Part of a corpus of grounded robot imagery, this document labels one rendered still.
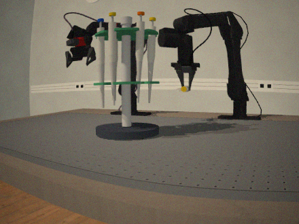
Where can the white pipette with blue button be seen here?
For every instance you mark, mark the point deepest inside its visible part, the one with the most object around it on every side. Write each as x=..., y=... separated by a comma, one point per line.
x=101, y=60

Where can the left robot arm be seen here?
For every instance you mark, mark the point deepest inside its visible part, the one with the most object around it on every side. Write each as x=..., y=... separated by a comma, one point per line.
x=236, y=88

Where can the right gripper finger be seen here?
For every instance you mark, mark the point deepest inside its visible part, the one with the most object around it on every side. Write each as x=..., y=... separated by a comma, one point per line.
x=91, y=55
x=68, y=58

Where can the white pipette with yellow button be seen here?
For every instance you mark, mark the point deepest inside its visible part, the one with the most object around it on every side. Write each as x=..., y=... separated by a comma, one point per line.
x=151, y=46
x=112, y=52

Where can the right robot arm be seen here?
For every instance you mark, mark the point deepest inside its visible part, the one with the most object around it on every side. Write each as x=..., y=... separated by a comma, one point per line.
x=91, y=30

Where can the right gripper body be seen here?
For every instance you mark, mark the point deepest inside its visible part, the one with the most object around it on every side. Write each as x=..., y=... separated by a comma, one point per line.
x=81, y=50

